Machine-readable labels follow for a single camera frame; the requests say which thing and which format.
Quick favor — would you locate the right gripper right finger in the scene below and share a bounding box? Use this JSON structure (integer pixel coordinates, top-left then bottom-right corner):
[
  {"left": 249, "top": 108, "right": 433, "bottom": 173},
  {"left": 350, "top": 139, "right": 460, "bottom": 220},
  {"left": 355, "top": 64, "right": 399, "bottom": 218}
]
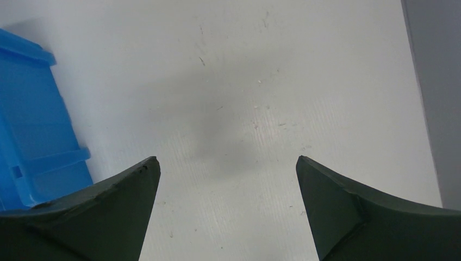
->
[{"left": 296, "top": 156, "right": 460, "bottom": 260}]

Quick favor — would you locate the blue plastic bin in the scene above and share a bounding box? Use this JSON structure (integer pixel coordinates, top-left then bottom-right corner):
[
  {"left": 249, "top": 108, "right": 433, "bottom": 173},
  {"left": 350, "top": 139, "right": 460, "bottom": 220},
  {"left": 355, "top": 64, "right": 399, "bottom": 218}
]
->
[{"left": 1, "top": 30, "right": 92, "bottom": 211}]

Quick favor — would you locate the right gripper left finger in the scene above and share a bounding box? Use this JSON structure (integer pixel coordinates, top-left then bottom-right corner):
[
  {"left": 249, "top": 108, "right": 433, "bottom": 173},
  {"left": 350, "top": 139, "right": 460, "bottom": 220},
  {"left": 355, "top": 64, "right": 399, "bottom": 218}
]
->
[{"left": 1, "top": 157, "right": 161, "bottom": 260}]

